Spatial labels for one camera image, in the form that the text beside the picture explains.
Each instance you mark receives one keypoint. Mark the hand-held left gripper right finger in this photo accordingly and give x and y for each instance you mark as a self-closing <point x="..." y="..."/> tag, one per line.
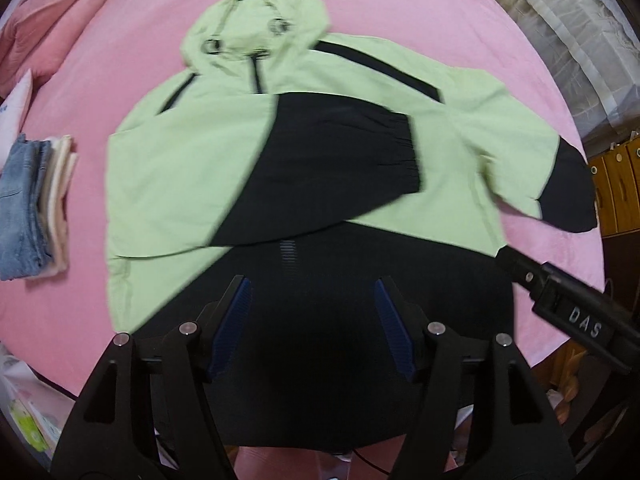
<point x="395" y="330"/>

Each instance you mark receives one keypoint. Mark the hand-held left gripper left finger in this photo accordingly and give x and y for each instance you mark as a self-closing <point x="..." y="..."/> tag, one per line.
<point x="230" y="325"/>

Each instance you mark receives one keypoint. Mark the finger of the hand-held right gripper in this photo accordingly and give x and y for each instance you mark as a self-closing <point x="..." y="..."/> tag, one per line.
<point x="520" y="266"/>

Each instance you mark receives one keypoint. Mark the green and black hooded jacket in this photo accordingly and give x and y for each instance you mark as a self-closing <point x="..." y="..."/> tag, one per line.
<point x="200" y="160"/>

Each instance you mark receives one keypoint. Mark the wooden drawer cabinet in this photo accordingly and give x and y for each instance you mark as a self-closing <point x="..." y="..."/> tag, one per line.
<point x="620" y="185"/>

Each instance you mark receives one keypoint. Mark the person's pink trouser legs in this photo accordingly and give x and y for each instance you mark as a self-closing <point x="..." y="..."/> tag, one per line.
<point x="260" y="465"/>

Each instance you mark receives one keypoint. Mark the folded cream garment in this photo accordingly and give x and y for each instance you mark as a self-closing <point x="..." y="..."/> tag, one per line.
<point x="60" y="185"/>

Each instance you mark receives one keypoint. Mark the printed nightstand cover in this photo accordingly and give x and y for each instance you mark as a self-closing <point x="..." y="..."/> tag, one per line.
<point x="20" y="395"/>

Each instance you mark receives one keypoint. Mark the green tissue packet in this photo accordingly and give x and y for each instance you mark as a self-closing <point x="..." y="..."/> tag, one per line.
<point x="27" y="417"/>

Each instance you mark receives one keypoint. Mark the folded blue jeans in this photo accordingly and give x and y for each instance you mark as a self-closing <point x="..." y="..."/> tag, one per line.
<point x="20" y="210"/>

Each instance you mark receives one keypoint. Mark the pink bed blanket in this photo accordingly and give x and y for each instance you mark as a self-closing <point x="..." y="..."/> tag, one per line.
<point x="400" y="20"/>

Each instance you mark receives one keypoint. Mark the white printed cushion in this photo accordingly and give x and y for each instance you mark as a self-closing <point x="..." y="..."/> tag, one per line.
<point x="15" y="110"/>

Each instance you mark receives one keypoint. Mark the folded pink quilt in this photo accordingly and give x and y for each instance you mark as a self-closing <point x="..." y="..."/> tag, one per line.
<point x="45" y="25"/>

